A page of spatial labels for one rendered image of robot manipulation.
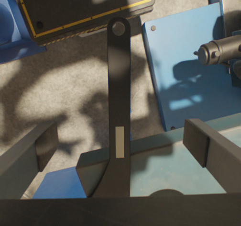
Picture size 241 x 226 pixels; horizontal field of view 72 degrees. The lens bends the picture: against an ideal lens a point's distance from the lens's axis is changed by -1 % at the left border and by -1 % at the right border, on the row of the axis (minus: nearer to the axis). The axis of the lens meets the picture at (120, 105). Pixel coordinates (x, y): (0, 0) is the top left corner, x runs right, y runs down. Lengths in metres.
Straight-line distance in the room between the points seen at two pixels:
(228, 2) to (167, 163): 1.22
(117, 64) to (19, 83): 1.31
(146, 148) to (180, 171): 0.07
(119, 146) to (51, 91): 1.19
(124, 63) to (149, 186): 0.20
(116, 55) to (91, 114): 1.17
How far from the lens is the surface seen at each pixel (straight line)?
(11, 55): 1.49
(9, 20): 1.29
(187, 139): 0.17
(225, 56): 0.92
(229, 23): 1.38
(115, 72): 0.22
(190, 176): 0.32
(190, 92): 1.31
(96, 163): 0.28
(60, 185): 1.47
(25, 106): 1.52
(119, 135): 0.25
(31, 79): 1.45
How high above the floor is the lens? 1.29
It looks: 75 degrees down
